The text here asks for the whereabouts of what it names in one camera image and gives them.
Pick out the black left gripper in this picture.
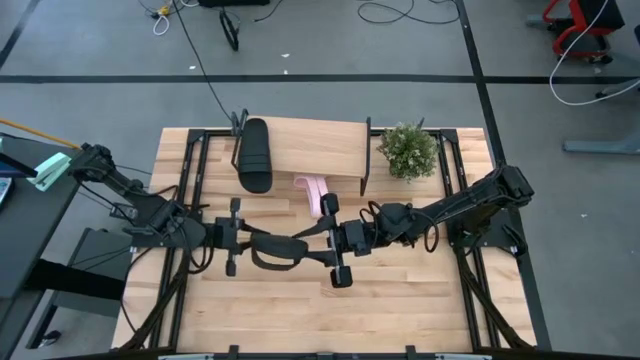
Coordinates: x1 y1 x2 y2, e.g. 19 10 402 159
213 197 274 278

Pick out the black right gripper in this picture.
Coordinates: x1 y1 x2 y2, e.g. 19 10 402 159
292 192 376 290

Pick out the black rubber slide sandal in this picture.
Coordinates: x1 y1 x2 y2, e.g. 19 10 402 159
236 117 274 195
248 231 310 273

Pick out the potted green plant black pot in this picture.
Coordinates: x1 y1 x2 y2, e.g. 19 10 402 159
376 121 440 182

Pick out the black power adapter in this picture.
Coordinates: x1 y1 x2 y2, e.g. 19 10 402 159
109 201 137 222

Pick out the mint green stapler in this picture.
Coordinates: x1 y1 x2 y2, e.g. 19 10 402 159
27 152 74 193

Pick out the black desk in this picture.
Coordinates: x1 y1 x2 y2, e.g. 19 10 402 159
0 132 126 360

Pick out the black box on floor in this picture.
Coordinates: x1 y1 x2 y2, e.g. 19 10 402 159
197 0 271 8

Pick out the yellow stick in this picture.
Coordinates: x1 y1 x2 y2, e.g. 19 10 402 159
0 117 81 151

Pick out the black flat device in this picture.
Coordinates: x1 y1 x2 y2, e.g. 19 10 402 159
0 151 39 179

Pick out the grey metal floor foot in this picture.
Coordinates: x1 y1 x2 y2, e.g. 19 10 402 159
594 77 640 100
562 132 640 155

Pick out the red and black chair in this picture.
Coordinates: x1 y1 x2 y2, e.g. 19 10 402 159
524 0 626 65

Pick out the left arm looped cable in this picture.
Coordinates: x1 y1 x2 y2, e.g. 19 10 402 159
187 234 217 275

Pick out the arm looped cable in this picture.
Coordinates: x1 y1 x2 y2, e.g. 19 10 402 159
358 199 442 255
187 234 217 275

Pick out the wooden shelf black metal frame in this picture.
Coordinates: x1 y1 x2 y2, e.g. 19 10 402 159
229 108 374 198

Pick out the right arm looped cable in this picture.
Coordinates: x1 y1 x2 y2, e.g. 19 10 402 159
358 199 442 255

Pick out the black metal table frame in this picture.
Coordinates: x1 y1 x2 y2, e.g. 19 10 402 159
118 127 536 360

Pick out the long black cable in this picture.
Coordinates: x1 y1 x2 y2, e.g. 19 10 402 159
169 0 236 124

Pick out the black loop strap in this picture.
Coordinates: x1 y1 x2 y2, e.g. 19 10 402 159
218 8 241 53

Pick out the white coiled cable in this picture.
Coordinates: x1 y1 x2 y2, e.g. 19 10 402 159
151 10 172 37

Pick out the curled black floor cable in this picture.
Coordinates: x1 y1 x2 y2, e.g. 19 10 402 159
357 0 461 25

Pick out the white floor cable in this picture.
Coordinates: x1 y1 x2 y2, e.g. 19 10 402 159
548 0 640 107

